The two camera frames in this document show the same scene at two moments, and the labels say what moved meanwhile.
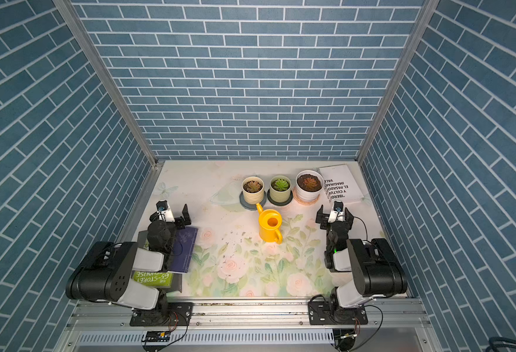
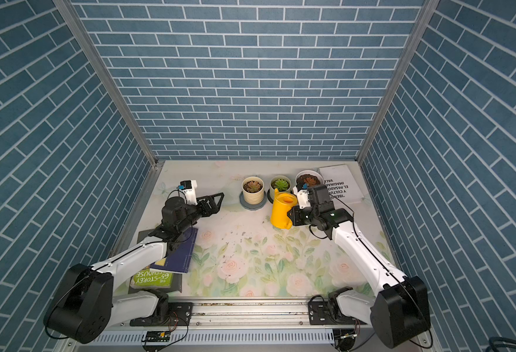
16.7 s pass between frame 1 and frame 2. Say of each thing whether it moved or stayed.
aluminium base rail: stayed
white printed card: stayed
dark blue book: stayed
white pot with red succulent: stayed
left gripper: moved
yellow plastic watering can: moved
